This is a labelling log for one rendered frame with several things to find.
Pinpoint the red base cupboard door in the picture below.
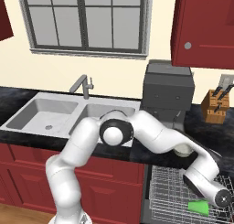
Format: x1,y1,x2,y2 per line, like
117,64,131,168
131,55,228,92
6,165,58,211
72,175,144,224

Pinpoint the green cup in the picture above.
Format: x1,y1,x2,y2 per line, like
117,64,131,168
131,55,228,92
187,199,211,218

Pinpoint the grey sink tap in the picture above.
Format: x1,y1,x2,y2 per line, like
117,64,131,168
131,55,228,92
69,74,95,101

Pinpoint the dark grey coffee machine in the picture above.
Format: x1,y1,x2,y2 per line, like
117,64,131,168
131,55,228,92
140,59,196,133

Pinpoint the red drawer front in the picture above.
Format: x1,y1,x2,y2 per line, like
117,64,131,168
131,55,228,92
8,144,145,180

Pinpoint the grey double sink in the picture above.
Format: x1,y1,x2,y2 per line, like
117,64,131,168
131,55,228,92
0,91,142,148

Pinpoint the grey framed window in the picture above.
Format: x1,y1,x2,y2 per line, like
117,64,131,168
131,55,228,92
16,0,154,60

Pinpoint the wooden knife block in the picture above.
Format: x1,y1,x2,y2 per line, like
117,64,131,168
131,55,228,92
200,89,231,125

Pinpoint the white wire dishwasher rack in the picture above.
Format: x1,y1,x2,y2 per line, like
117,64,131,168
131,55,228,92
148,165,234,224

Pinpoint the grey wall socket plate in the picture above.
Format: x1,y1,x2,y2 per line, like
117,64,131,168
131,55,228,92
218,74,234,91

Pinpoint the red wall cupboard door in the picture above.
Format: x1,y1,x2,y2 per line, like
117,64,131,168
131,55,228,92
170,0,234,70

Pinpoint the dark red wall cupboard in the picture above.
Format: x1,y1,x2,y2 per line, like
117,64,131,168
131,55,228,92
0,0,15,42

